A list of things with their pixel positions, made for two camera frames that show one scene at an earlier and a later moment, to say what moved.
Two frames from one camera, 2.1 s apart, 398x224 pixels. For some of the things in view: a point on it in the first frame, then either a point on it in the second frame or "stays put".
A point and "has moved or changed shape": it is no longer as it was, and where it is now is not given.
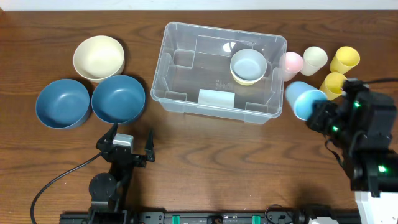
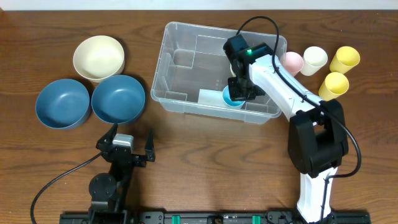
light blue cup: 300,96 has moved or changed shape
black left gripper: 125,156 stays put
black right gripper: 319,116 → 244,93
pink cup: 290,64 stays put
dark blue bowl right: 118,99 stays put
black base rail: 217,217 stays put
